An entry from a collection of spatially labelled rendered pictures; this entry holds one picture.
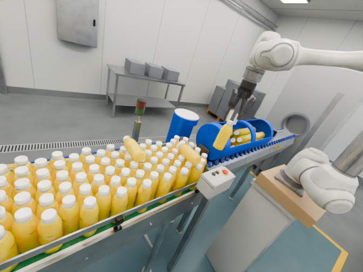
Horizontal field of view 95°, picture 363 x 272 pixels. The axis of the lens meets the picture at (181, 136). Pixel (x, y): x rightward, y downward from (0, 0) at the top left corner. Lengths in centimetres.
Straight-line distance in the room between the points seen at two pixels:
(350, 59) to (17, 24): 414
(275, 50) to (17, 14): 390
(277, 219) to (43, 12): 421
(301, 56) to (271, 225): 101
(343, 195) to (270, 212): 43
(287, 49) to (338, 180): 65
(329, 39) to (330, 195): 577
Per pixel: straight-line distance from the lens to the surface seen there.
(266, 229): 140
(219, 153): 123
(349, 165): 107
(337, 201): 107
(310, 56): 82
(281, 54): 71
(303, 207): 123
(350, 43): 640
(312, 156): 122
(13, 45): 421
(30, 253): 78
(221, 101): 525
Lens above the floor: 164
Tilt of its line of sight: 27 degrees down
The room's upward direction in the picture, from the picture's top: 19 degrees clockwise
